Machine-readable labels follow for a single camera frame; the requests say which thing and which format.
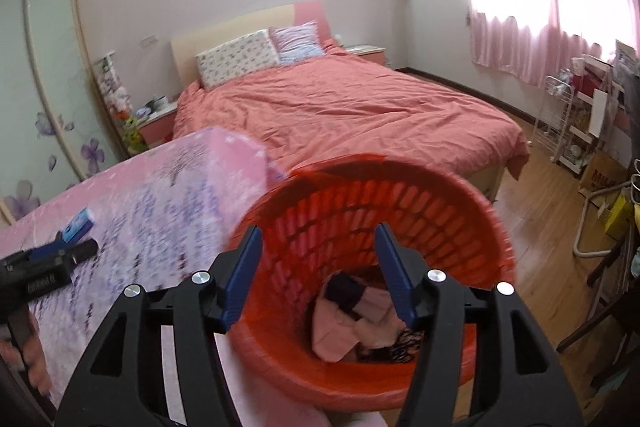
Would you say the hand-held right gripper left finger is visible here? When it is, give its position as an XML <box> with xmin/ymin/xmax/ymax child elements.
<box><xmin>54</xmin><ymin>226</ymin><xmax>264</xmax><ymax>427</ymax></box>

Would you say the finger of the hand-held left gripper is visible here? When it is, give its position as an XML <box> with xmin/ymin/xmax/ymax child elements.
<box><xmin>27</xmin><ymin>232</ymin><xmax>71</xmax><ymax>260</ymax></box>
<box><xmin>62</xmin><ymin>238</ymin><xmax>99</xmax><ymax>267</ymax></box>

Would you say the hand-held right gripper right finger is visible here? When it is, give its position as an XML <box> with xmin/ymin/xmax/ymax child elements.
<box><xmin>374</xmin><ymin>222</ymin><xmax>586</xmax><ymax>427</ymax></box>

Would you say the small blue box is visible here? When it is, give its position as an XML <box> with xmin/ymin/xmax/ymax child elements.
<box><xmin>62</xmin><ymin>207</ymin><xmax>96</xmax><ymax>242</ymax></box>

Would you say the orange plastic basket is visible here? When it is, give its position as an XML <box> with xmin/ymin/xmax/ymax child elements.
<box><xmin>226</xmin><ymin>153</ymin><xmax>516</xmax><ymax>412</ymax></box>

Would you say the person's left hand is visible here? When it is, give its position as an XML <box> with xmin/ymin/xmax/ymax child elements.
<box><xmin>0</xmin><ymin>312</ymin><xmax>53</xmax><ymax>395</ymax></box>

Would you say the dark cloth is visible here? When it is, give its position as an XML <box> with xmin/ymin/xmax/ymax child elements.
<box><xmin>324</xmin><ymin>274</ymin><xmax>371</xmax><ymax>323</ymax></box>

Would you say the pink floral tablecloth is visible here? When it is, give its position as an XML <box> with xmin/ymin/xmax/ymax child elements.
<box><xmin>0</xmin><ymin>127</ymin><xmax>361</xmax><ymax>427</ymax></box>

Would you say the pink cloth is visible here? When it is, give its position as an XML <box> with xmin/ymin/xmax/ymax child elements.
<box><xmin>312</xmin><ymin>284</ymin><xmax>408</xmax><ymax>363</ymax></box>

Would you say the pink and white nightstand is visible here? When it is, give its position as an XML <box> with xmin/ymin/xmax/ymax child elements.
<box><xmin>345</xmin><ymin>44</ymin><xmax>388</xmax><ymax>68</ymax></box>
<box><xmin>137</xmin><ymin>102</ymin><xmax>178</xmax><ymax>150</ymax></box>

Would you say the hanging plush toy organizer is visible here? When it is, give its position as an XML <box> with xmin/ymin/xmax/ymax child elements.
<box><xmin>95</xmin><ymin>52</ymin><xmax>146</xmax><ymax>152</ymax></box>

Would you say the bed with salmon cover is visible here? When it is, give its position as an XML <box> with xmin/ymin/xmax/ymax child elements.
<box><xmin>172</xmin><ymin>44</ymin><xmax>531</xmax><ymax>202</ymax></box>

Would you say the sliding-door wardrobe with flowers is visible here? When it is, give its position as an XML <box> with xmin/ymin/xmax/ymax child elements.
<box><xmin>0</xmin><ymin>0</ymin><xmax>128</xmax><ymax>228</ymax></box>

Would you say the dark wooden chair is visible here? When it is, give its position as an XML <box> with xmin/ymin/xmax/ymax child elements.
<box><xmin>555</xmin><ymin>232</ymin><xmax>640</xmax><ymax>358</ymax></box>

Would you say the white floral pillow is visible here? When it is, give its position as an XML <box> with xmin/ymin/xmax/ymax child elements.
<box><xmin>195</xmin><ymin>31</ymin><xmax>281</xmax><ymax>90</ymax></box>

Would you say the cardboard box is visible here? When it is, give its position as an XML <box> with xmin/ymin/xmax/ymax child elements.
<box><xmin>579</xmin><ymin>149</ymin><xmax>631</xmax><ymax>208</ymax></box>

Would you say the yellow box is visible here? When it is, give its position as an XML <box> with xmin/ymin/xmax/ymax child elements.
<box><xmin>602</xmin><ymin>194</ymin><xmax>636</xmax><ymax>238</ymax></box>

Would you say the pink striped pillow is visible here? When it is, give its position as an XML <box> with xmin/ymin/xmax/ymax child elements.
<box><xmin>270</xmin><ymin>21</ymin><xmax>326</xmax><ymax>66</ymax></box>

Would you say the beige and pink headboard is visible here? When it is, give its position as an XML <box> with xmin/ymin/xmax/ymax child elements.
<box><xmin>170</xmin><ymin>1</ymin><xmax>333</xmax><ymax>100</ymax></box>

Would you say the cluttered white shelf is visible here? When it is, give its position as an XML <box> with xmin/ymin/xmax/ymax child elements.
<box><xmin>570</xmin><ymin>39</ymin><xmax>640</xmax><ymax>152</ymax></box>

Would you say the white tube frame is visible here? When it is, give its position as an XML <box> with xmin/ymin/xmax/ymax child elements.
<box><xmin>572</xmin><ymin>179</ymin><xmax>636</xmax><ymax>258</ymax></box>

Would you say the white wire rack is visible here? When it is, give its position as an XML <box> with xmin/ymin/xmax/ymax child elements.
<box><xmin>531</xmin><ymin>74</ymin><xmax>588</xmax><ymax>180</ymax></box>

